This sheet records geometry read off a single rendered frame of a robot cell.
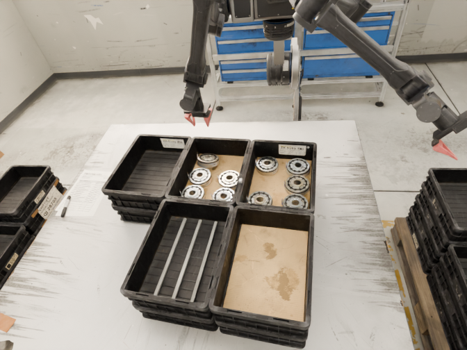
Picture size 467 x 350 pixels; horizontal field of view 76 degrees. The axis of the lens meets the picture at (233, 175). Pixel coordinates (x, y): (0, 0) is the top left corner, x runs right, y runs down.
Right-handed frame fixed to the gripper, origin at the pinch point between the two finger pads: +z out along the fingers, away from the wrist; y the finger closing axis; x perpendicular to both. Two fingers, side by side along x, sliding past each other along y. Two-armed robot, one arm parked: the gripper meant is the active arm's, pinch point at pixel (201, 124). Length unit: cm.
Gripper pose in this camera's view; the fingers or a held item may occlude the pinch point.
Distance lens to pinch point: 133.9
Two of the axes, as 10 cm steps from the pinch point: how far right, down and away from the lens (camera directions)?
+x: 2.1, -7.4, 6.3
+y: 9.7, 0.8, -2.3
